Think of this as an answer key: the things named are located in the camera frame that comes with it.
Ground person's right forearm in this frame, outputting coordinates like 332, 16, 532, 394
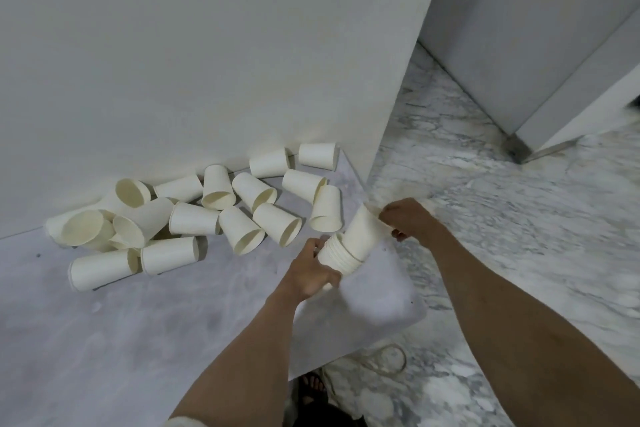
424, 221, 640, 427

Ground black sandal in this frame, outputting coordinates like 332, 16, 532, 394
298, 369, 334, 410

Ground dark trousers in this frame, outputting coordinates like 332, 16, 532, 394
284, 391, 369, 427

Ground person's right hand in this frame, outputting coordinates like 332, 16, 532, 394
378, 198, 441, 243

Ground person's left forearm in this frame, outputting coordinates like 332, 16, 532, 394
169, 287, 312, 427

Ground single white paper cup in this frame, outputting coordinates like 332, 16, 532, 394
344, 203, 396, 263

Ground pile of loose paper cups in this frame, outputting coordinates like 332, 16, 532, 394
44, 142, 344, 293

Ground person's left hand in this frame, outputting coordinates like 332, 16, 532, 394
277, 237, 343, 305

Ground beige looped cord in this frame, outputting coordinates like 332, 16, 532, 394
320, 344, 408, 395

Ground nested stack of white cups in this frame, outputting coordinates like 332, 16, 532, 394
316, 232, 366, 288

